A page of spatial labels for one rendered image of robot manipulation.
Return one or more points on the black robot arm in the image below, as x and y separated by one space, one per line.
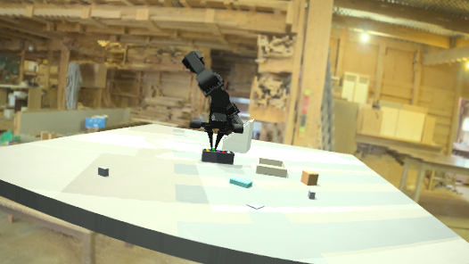
209 83

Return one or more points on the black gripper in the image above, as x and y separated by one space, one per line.
237 128

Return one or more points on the teal rectangular block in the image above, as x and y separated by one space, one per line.
241 182

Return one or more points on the tan cube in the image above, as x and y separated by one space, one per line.
309 177

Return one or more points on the cream shallow tray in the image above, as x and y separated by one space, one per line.
271 167

